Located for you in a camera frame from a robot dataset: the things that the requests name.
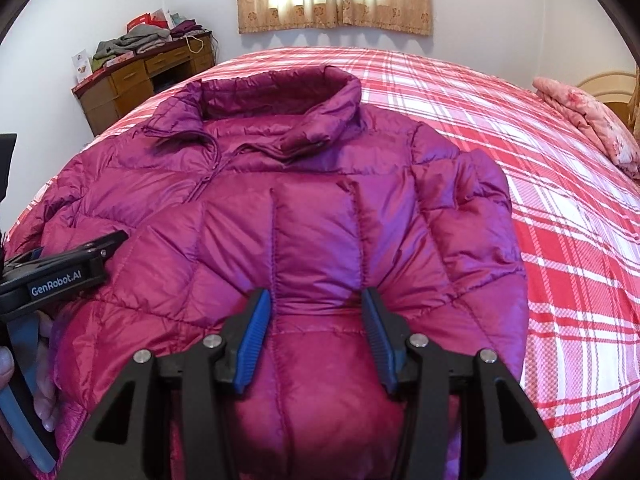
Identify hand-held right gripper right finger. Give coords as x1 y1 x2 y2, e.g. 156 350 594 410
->
361 287 573 480

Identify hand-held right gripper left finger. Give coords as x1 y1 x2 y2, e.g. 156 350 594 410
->
60 287 273 480

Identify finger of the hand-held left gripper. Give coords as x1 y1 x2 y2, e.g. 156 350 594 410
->
10 230 130 282

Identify magenta quilted down jacket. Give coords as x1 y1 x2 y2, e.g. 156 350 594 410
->
40 65 531 480

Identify grey clothes pile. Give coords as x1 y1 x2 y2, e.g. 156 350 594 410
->
92 22 173 58

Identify purple folded clothes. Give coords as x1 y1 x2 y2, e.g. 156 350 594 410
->
170 19 205 38

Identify person's left hand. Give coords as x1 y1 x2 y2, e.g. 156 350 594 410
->
0 310 60 433

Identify brown wooden desk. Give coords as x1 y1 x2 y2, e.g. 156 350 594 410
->
70 32 218 136

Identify white printed card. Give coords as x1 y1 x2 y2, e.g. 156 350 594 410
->
72 50 94 84

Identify bed with red plaid sheet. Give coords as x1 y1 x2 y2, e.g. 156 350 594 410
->
5 47 640 480

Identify pink pillow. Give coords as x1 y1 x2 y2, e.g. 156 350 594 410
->
532 76 640 179

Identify beige wooden headboard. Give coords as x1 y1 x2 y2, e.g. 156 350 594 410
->
575 66 640 138

